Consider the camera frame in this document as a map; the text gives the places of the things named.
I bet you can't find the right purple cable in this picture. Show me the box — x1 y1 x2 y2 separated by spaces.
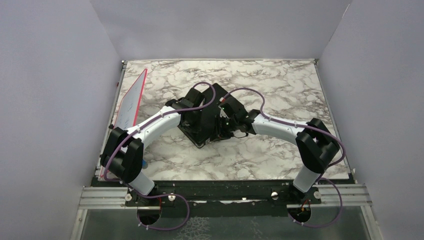
221 87 347 229

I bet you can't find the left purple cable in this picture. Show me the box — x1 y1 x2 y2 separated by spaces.
103 81 217 232

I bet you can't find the red framed whiteboard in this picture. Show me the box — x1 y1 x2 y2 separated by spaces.
111 69 148 130

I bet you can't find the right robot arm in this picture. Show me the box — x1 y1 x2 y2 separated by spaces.
219 94 341 204

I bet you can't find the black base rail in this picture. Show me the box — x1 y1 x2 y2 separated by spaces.
79 179 353 218

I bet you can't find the black poker case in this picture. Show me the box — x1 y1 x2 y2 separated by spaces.
171 83 248 149

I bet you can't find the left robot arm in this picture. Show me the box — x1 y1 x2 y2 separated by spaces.
100 88 207 206

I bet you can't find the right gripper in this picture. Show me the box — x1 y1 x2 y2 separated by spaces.
209 114 238 142

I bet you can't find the purple cable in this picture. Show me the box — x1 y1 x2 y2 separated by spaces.
103 81 217 232
221 87 347 229

